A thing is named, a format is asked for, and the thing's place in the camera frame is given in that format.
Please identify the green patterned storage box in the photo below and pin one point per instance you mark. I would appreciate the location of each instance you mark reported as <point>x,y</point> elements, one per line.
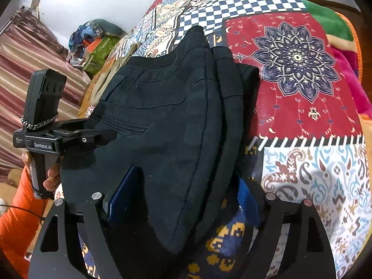
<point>94,61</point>

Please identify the patchwork patterned bedspread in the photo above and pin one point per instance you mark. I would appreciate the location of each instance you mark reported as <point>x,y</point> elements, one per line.
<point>308,140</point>

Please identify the pile of blue clothes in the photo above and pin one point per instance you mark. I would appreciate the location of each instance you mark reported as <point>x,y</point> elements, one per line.
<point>92,30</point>

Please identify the folded khaki pants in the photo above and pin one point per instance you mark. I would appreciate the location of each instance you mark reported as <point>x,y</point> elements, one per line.
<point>104,80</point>

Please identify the orange box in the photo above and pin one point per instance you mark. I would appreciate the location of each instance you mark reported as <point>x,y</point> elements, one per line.
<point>90,45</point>

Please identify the person's left hand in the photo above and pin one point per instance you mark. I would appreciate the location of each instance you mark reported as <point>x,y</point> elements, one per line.
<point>53,175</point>

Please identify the black pants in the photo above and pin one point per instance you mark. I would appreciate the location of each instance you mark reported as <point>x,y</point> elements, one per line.
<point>180,118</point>

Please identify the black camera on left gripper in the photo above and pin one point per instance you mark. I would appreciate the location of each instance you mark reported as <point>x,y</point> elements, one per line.
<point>41,105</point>

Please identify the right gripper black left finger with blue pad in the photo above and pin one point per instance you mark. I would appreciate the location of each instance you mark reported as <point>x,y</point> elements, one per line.
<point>117,201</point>

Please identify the wooden lap tray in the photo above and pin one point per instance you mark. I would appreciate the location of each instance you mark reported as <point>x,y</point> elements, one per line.
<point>86,102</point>

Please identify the orange sleeve left forearm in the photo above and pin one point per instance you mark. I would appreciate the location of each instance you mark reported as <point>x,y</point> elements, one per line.
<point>19,225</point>

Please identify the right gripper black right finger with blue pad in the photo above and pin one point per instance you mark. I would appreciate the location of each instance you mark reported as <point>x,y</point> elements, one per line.
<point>251,200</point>

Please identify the colourful fleece blanket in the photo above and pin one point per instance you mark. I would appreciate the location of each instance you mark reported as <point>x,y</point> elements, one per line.
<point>343,40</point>

